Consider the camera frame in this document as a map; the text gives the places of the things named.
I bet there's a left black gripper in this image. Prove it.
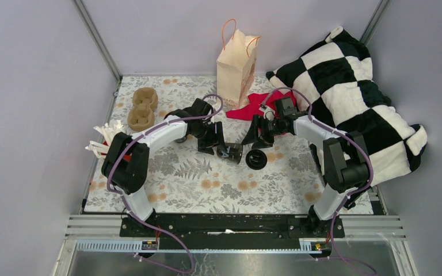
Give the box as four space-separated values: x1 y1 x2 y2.
191 120 227 155

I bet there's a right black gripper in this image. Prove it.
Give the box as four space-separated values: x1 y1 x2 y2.
241 114 287 150

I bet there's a black cup lid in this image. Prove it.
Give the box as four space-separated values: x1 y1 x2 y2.
245 149 268 170

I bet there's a dark translucent coffee cup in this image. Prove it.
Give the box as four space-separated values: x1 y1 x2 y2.
216 143 243 164

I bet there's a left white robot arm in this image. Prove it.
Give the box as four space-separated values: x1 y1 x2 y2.
101 98 226 236

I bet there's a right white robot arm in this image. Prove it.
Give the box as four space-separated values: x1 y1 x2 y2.
242 97 371 237

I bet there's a floral table mat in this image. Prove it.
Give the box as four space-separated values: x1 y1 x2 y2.
84 75 374 215

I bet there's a black ribbed cup stack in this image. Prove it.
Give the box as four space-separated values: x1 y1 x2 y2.
174 136 187 144

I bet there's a red cloth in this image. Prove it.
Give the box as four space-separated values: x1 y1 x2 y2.
226 90 297 121

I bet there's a brown pulp cup carrier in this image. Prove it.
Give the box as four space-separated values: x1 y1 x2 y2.
127 87 158 132

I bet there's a beige paper bag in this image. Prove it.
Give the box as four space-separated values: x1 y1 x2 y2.
216 18 260 108

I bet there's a black white checkered blanket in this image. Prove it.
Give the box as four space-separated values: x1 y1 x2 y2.
266 26 427 185

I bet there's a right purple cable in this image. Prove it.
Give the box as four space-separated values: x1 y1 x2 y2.
261 87 378 276

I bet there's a purple cable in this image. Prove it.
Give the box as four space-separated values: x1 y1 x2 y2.
105 94 225 274
261 87 378 276

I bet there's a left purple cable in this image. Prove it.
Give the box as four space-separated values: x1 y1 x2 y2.
105 94 225 274

